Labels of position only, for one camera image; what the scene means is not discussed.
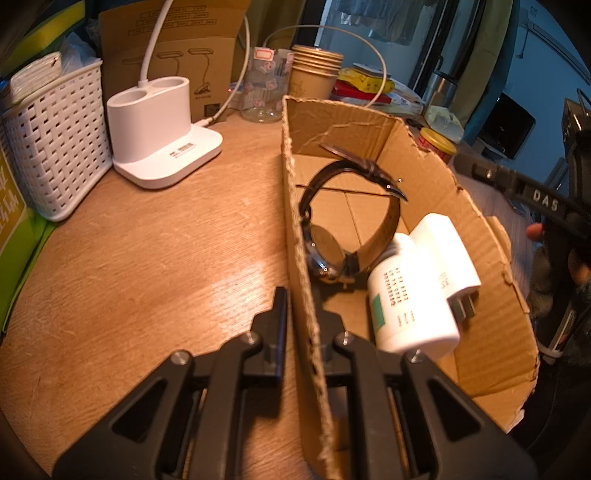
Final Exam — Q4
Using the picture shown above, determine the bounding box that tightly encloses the brown leather wristwatch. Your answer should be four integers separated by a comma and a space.
298, 143, 408, 284

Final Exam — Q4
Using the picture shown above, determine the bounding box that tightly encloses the white power adapter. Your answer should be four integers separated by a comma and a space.
410, 213, 482, 322

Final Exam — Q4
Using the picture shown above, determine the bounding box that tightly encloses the brown cardboard box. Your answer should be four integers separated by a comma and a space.
283, 96, 538, 479

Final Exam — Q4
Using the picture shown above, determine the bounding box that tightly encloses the yellow-lid red can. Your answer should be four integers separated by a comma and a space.
417, 127, 457, 164

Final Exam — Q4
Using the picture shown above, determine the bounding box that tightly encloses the folded white tissue pack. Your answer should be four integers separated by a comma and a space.
425, 105, 464, 144

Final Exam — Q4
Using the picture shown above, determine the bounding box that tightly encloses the steel thermos bottle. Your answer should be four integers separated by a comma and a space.
423, 71, 457, 108

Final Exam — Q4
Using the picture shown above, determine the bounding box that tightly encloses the yellow packet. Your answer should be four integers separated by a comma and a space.
338, 65, 396, 94

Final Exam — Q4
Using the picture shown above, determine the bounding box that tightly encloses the white desk lamp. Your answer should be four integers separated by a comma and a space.
107, 1, 223, 190

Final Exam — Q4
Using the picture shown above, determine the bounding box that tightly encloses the stack of brown paper cups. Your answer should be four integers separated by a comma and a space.
287, 45, 344, 100

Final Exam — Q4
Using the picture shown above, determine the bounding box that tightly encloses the clear patterned glass jar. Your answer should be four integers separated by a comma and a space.
240, 47, 294, 123

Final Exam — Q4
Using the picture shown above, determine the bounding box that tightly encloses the white woven plastic basket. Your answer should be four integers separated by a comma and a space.
2, 60, 112, 222

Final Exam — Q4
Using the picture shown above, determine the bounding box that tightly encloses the brown lamp packaging box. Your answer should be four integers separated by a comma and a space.
98, 1, 249, 123

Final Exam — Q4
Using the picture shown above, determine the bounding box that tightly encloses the white charging cable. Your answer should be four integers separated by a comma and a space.
193, 13, 388, 128

